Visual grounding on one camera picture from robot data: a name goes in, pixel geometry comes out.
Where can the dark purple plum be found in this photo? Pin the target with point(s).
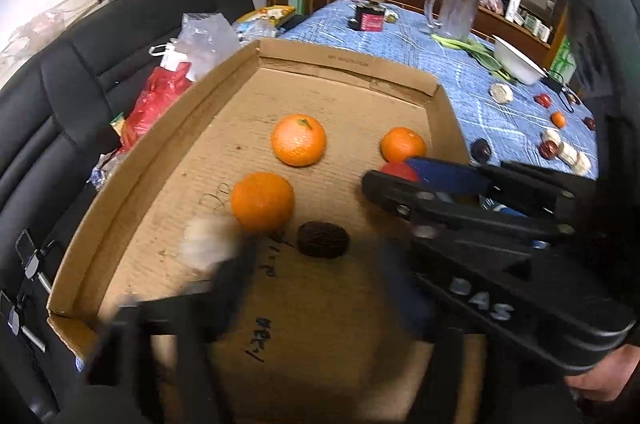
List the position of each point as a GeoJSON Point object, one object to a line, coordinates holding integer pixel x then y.
{"type": "Point", "coordinates": [481, 150]}

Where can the black power adapter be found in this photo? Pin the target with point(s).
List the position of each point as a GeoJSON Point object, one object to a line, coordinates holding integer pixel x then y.
{"type": "Point", "coordinates": [555, 77]}

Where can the red plastic bag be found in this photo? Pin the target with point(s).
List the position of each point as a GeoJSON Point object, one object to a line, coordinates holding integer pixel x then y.
{"type": "Point", "coordinates": [157, 99]}

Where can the large red date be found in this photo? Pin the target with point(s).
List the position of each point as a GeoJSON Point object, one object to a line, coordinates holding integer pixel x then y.
{"type": "Point", "coordinates": [548, 149]}

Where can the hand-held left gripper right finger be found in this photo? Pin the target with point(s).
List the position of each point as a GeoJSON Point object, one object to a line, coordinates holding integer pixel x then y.
{"type": "Point", "coordinates": [407, 299]}

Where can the green packet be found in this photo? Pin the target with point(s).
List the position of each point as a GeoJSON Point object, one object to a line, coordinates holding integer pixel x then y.
{"type": "Point", "coordinates": [117, 124]}

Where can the dark brown date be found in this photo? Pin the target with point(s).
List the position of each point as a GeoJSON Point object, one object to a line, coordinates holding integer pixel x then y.
{"type": "Point", "coordinates": [323, 240]}

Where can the white bowl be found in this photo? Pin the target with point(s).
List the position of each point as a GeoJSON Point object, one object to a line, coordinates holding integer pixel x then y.
{"type": "Point", "coordinates": [517, 64]}

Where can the yellow snack packet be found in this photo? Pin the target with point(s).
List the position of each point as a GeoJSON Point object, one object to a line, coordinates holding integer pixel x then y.
{"type": "Point", "coordinates": [265, 15]}

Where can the clear plastic bag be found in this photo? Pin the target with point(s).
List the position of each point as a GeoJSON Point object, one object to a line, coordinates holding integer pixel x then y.
{"type": "Point", "coordinates": [207, 39]}

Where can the large red tomato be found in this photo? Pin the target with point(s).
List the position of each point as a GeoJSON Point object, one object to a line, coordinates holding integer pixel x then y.
{"type": "Point", "coordinates": [397, 170]}

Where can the small red tomato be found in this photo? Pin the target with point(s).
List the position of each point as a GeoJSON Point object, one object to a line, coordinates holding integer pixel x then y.
{"type": "Point", "coordinates": [544, 101]}

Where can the crumpled wrapper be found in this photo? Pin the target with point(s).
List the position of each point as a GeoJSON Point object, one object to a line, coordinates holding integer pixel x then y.
{"type": "Point", "coordinates": [102, 167]}

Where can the small green white carton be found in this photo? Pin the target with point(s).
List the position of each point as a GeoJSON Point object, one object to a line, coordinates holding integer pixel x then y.
{"type": "Point", "coordinates": [535, 27]}

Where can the shallow cardboard box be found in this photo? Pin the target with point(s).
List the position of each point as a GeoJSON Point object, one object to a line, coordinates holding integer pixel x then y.
{"type": "Point", "coordinates": [325, 104]}

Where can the green onion stalk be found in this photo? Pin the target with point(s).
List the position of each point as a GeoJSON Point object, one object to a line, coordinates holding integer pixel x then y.
{"type": "Point", "coordinates": [457, 44]}

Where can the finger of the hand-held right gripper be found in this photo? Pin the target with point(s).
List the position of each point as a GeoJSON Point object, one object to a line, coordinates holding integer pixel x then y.
{"type": "Point", "coordinates": [400, 196]}
{"type": "Point", "coordinates": [440, 174]}

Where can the small green fruit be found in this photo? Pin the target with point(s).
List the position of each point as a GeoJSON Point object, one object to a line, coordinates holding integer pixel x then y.
{"type": "Point", "coordinates": [391, 17]}

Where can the small red date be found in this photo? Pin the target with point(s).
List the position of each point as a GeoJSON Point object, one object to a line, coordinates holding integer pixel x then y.
{"type": "Point", "coordinates": [590, 123]}

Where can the blue printed tablecloth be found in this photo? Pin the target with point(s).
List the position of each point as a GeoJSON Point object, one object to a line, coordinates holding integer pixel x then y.
{"type": "Point", "coordinates": [425, 64]}

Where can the large orange mandarin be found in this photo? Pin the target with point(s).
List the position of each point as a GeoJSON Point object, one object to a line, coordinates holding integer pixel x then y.
{"type": "Point", "coordinates": [298, 139]}
{"type": "Point", "coordinates": [403, 144]}
{"type": "Point", "coordinates": [262, 200]}

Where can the dark jar with red label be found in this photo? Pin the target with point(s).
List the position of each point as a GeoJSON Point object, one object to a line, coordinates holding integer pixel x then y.
{"type": "Point", "coordinates": [371, 20]}

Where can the tall white carton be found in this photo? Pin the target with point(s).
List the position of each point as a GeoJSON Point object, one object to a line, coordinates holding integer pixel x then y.
{"type": "Point", "coordinates": [515, 4]}

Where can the clear glass mug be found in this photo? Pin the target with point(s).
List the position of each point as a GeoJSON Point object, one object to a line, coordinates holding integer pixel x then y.
{"type": "Point", "coordinates": [457, 12]}

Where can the black leather sofa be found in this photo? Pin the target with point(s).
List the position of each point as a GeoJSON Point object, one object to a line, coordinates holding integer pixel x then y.
{"type": "Point", "coordinates": [75, 79]}

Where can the small orange mandarin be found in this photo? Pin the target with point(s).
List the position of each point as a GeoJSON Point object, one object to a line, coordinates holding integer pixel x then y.
{"type": "Point", "coordinates": [558, 119]}

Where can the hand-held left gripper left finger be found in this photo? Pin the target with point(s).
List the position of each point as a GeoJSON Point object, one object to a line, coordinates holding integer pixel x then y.
{"type": "Point", "coordinates": [235, 269]}

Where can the white plastic bag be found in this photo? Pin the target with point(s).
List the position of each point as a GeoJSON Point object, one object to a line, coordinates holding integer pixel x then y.
{"type": "Point", "coordinates": [162, 53]}

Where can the person's right hand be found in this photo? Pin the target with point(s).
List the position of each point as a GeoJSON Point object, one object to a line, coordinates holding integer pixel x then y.
{"type": "Point", "coordinates": [600, 379]}

